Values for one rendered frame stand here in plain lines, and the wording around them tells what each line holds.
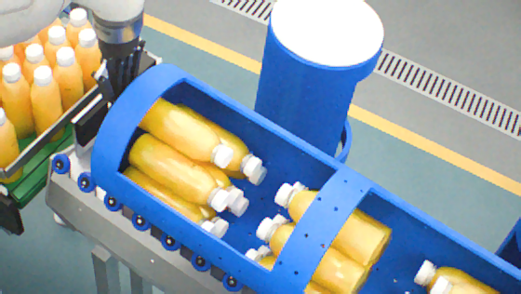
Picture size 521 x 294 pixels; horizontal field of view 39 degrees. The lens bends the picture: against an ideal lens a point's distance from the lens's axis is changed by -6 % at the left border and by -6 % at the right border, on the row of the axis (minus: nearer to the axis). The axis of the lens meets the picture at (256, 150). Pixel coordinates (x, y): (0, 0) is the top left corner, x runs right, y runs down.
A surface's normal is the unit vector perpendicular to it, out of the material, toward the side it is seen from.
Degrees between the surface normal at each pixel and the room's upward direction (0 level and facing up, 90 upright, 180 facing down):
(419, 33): 0
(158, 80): 10
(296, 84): 90
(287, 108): 90
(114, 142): 50
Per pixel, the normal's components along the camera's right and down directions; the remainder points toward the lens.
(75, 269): 0.11, -0.60
